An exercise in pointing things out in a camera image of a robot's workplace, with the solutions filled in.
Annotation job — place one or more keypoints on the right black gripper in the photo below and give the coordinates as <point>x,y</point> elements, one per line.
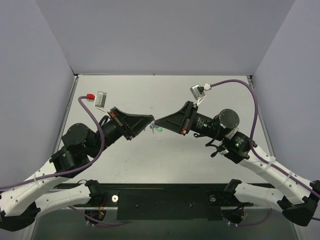
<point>188,118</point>

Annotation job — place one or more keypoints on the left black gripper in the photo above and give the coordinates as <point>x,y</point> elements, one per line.
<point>121,123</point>

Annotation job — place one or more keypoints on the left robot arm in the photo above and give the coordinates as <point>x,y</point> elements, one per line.
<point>21,205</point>

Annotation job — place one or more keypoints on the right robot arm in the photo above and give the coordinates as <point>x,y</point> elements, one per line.
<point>295,197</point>

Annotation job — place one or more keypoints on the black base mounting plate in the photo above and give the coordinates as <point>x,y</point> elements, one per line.
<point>168,201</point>

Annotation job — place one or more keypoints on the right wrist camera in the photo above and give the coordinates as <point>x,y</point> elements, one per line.
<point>199,92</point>

